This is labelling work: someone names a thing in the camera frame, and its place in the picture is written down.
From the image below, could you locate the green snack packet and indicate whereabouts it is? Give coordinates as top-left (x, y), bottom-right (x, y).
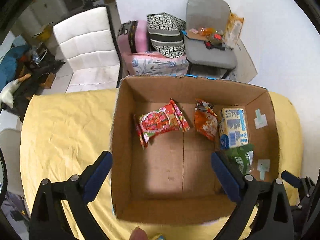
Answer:
top-left (226, 144), bottom-right (254, 175)

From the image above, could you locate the cream blue tissue pack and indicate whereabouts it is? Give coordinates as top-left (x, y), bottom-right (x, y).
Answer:
top-left (218, 108), bottom-right (249, 150)

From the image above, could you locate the orange panda snack packet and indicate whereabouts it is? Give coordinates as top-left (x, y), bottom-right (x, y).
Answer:
top-left (194, 99), bottom-right (218, 141)

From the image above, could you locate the red snack packet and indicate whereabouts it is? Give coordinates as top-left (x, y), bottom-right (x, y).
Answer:
top-left (133, 99), bottom-right (190, 149)

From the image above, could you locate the person's hand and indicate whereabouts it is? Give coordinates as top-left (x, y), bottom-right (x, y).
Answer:
top-left (129, 226), bottom-right (148, 240)

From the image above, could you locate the yellow tablecloth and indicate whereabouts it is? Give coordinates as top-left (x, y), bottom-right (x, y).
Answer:
top-left (20, 89), bottom-right (303, 239)

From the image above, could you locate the light blue long packet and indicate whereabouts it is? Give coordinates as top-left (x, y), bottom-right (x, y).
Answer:
top-left (151, 233), bottom-right (165, 240)

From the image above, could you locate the white goose plush toy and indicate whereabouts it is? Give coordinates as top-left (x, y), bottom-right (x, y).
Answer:
top-left (1, 74), bottom-right (31, 108)

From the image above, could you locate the cardboard box with milk print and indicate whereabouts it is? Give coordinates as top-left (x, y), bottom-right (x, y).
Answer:
top-left (111, 76), bottom-right (279, 225)

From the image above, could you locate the blue cushion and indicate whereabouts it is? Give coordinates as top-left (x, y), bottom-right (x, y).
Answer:
top-left (0, 44), bottom-right (30, 90)

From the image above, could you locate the orange white bag on chair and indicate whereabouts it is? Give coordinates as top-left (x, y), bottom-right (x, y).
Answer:
top-left (224, 12), bottom-right (245, 48)

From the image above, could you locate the floral pink storage box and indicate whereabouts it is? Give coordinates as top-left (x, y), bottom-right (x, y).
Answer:
top-left (122, 51), bottom-right (189, 75)

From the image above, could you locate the white padded chair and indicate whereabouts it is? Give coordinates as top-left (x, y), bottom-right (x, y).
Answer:
top-left (53, 5), bottom-right (123, 93)

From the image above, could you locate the grey chair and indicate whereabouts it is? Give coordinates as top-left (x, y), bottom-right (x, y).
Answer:
top-left (184, 0), bottom-right (237, 79)

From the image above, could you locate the black white patterned bag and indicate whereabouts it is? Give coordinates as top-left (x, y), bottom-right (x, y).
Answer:
top-left (147, 12), bottom-right (186, 59)

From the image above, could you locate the pink suitcase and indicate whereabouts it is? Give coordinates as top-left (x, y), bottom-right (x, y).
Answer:
top-left (117, 20), bottom-right (150, 54)

